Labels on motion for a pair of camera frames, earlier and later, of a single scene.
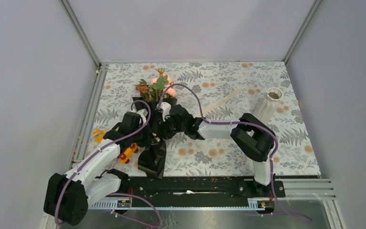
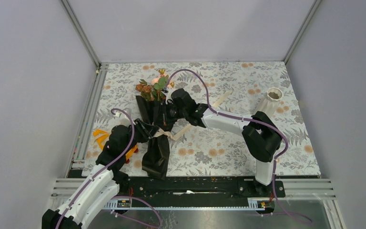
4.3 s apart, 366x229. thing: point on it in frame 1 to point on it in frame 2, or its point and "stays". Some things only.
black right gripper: (164, 127) to (171, 103)
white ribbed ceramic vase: (266, 109) stays
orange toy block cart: (123, 156) stays
